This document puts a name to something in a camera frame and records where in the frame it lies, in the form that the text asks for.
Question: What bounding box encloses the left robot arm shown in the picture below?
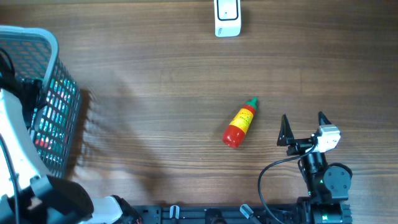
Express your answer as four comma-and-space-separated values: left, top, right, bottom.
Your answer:
1, 46, 142, 223

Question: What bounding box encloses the grey plastic mesh basket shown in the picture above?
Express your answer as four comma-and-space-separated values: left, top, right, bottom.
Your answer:
1, 26, 81, 178

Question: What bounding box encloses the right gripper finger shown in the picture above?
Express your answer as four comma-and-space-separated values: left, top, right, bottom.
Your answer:
277, 114, 295, 146
318, 111, 331, 126

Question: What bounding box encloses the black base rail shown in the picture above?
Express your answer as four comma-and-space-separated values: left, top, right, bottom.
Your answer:
133, 204, 353, 224

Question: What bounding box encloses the red chili sauce bottle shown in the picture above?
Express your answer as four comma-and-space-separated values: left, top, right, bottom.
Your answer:
222, 97, 258, 148

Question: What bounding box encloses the white barcode scanner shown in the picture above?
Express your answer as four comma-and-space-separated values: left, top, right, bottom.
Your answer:
213, 0, 242, 38

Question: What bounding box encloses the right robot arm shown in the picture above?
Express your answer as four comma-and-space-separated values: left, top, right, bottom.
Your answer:
277, 112, 353, 224

